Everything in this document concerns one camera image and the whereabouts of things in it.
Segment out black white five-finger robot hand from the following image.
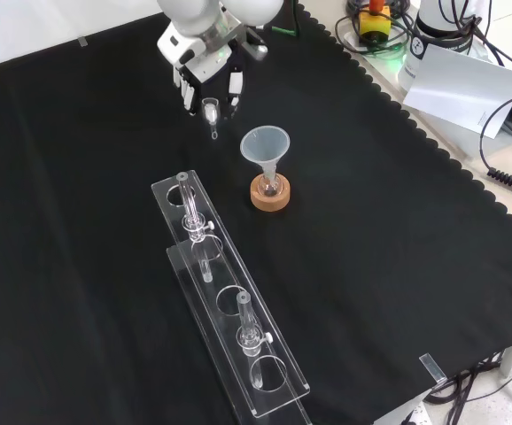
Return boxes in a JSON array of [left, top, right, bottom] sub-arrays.
[[157, 24, 245, 119]]

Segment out translucent plastic funnel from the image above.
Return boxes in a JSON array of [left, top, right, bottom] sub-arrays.
[[239, 126, 291, 188]]

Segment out small glass round-bottom flask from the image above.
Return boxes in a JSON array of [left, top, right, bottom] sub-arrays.
[[258, 173, 282, 199]]

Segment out clear acrylic funnel stand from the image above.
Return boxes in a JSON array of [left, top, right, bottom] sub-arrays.
[[150, 169, 313, 425]]

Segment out yellow stop button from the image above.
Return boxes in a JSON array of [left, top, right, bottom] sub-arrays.
[[357, 0, 392, 46]]

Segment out black cloth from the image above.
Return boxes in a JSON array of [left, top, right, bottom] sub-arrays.
[[0, 0, 512, 425]]

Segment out pale board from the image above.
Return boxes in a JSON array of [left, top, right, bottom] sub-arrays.
[[401, 43, 512, 141]]

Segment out clear tape strip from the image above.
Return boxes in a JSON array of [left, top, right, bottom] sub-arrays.
[[418, 352, 447, 384]]

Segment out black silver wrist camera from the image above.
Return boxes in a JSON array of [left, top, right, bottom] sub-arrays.
[[240, 29, 269, 62]]

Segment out black cable by stop button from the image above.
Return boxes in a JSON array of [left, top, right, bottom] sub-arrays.
[[334, 6, 416, 57]]

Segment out cork ring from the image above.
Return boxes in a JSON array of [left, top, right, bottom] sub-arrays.
[[250, 174, 292, 213]]

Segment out black cable with ribbed plug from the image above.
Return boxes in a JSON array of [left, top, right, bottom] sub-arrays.
[[478, 90, 512, 205]]

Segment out black floor cable bundle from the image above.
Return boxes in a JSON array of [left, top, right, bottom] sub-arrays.
[[423, 349, 512, 425]]

